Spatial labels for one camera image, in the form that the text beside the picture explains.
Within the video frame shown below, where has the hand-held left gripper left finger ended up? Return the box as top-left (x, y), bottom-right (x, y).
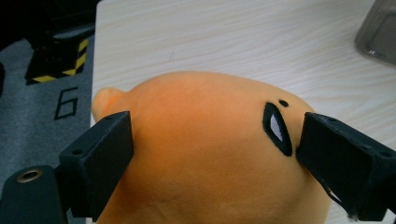
top-left (58, 110), bottom-right (134, 222)

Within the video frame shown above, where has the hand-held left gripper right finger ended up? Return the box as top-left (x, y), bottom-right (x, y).
top-left (295, 111), bottom-right (396, 222)

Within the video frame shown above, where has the orange plush toy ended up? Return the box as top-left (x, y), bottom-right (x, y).
top-left (91, 70), bottom-right (332, 224)

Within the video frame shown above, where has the grey storage box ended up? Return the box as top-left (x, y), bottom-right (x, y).
top-left (354, 0), bottom-right (396, 67)

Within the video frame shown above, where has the black yellow striped stand base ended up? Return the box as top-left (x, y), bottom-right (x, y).
top-left (24, 26), bottom-right (96, 86)

